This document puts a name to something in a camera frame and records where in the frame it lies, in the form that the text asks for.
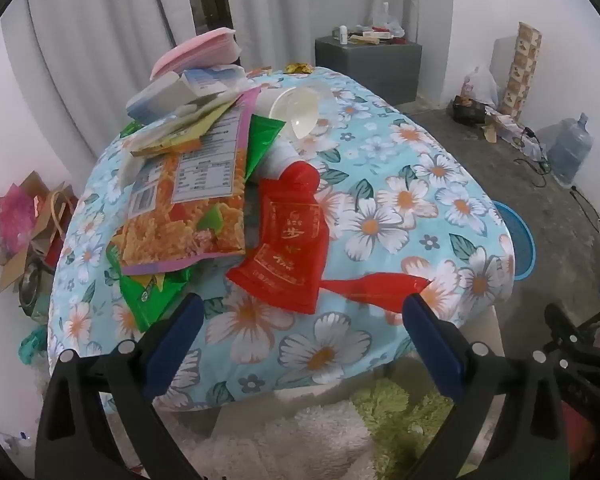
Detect black cable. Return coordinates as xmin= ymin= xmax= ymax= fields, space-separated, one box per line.
xmin=514 ymin=127 xmax=600 ymax=233

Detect red plastic bag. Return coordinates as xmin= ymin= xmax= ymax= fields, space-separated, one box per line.
xmin=226 ymin=162 xmax=433 ymax=315

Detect crumpled white plastic bag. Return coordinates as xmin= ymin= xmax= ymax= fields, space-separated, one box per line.
xmin=462 ymin=65 xmax=499 ymax=107

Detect white shaggy rug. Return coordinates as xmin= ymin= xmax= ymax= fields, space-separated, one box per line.
xmin=200 ymin=400 xmax=381 ymax=480

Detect dark window frame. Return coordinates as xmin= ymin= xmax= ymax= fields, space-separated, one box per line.
xmin=182 ymin=0 xmax=234 ymax=41

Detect brown cardboard pieces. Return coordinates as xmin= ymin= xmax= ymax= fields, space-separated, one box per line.
xmin=0 ymin=170 xmax=78 ymax=295

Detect white curtain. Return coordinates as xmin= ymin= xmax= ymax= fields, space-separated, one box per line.
xmin=2 ymin=0 xmax=197 ymax=128
xmin=222 ymin=0 xmax=454 ymax=70

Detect red plastic item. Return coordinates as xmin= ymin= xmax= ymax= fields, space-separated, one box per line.
xmin=560 ymin=310 xmax=600 ymax=466

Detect metal bowl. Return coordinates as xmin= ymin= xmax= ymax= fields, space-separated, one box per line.
xmin=19 ymin=260 xmax=57 ymax=319

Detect orange snack bag pink border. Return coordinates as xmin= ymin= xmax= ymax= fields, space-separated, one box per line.
xmin=107 ymin=87 xmax=261 ymax=277

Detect white blue tissue pack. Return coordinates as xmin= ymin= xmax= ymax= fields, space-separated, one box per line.
xmin=126 ymin=72 xmax=196 ymax=121

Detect blue round mat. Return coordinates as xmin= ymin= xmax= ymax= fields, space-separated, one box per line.
xmin=490 ymin=200 xmax=537 ymax=281

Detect brown paper bag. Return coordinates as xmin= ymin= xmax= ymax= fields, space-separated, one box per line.
xmin=35 ymin=185 xmax=79 ymax=267

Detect green snack packet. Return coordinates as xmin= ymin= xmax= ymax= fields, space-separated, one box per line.
xmin=105 ymin=245 xmax=196 ymax=333

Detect white paper cup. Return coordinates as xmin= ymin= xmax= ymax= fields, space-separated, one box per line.
xmin=262 ymin=137 xmax=303 ymax=183

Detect grey cabinet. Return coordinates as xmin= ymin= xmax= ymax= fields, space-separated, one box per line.
xmin=314 ymin=35 xmax=423 ymax=106

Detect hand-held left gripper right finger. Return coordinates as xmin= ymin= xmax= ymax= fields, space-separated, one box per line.
xmin=402 ymin=292 xmax=569 ymax=480

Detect green shaggy rug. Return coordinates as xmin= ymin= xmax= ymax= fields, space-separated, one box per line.
xmin=352 ymin=375 xmax=486 ymax=480

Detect black box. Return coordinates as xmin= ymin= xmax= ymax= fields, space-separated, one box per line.
xmin=452 ymin=97 xmax=489 ymax=126

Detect tall tile pattern box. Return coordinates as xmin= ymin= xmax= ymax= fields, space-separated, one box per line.
xmin=497 ymin=22 xmax=543 ymax=123

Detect floral light blue blanket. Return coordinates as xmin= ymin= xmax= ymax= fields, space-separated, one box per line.
xmin=47 ymin=67 xmax=516 ymax=413

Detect teal cloth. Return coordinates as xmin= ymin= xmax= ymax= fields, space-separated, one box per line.
xmin=20 ymin=325 xmax=52 ymax=364

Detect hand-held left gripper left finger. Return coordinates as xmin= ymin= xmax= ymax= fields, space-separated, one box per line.
xmin=35 ymin=292 xmax=206 ymax=480

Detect blue water jug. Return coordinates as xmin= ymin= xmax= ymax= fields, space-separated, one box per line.
xmin=547 ymin=112 xmax=594 ymax=186

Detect pink plastic bag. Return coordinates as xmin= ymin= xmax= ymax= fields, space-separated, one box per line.
xmin=0 ymin=185 xmax=37 ymax=257

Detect white blue flat packet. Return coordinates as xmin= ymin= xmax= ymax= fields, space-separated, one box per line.
xmin=182 ymin=65 xmax=246 ymax=98

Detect pink wipes pack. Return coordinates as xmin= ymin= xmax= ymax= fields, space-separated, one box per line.
xmin=150 ymin=27 xmax=243 ymax=80

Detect yellow snack packet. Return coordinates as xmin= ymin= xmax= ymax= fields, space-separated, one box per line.
xmin=130 ymin=97 xmax=238 ymax=156

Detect clear plastic cup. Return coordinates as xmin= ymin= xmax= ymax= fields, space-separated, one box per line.
xmin=252 ymin=86 xmax=322 ymax=142

